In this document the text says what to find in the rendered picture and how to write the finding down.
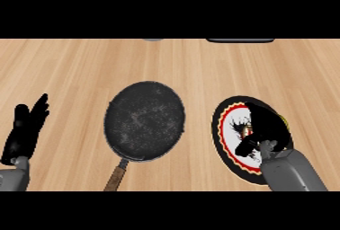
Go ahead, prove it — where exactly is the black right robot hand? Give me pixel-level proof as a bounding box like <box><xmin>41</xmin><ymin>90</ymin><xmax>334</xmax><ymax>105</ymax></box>
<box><xmin>233</xmin><ymin>102</ymin><xmax>294</xmax><ymax>157</ymax></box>

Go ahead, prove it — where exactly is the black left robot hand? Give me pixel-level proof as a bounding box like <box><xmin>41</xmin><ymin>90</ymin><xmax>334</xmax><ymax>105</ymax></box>
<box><xmin>0</xmin><ymin>93</ymin><xmax>50</xmax><ymax>166</ymax></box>

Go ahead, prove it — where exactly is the cupcake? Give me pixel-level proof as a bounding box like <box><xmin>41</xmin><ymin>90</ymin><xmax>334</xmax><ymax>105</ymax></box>
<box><xmin>238</xmin><ymin>119</ymin><xmax>256</xmax><ymax>141</ymax></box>

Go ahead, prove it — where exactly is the black red white plate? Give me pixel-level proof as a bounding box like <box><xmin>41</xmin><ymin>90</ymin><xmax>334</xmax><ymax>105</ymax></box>
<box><xmin>211</xmin><ymin>95</ymin><xmax>294</xmax><ymax>186</ymax></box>

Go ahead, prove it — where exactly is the dark frying pan wooden handle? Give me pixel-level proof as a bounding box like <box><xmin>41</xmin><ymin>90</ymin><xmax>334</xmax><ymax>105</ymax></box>
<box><xmin>102</xmin><ymin>80</ymin><xmax>188</xmax><ymax>192</ymax></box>

